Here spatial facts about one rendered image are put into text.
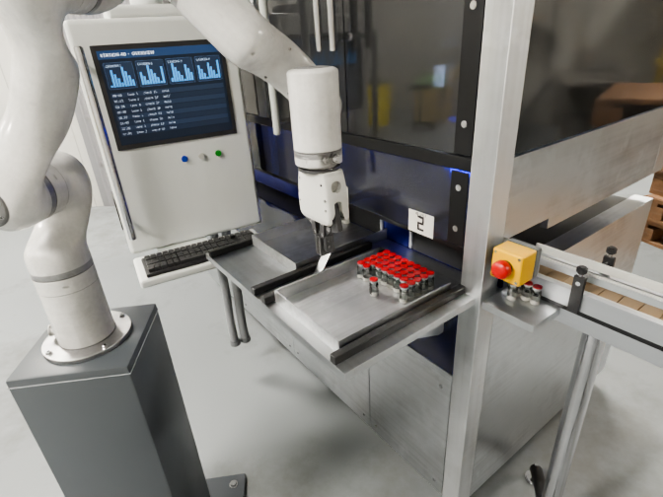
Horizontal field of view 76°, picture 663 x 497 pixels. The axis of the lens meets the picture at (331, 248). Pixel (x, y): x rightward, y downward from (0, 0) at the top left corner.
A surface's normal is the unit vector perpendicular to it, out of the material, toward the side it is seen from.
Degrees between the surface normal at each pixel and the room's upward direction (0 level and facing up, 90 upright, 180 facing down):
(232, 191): 90
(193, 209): 90
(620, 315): 90
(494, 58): 90
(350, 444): 0
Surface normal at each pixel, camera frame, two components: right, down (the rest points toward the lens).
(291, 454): -0.06, -0.90
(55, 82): 0.59, 0.66
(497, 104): -0.80, 0.30
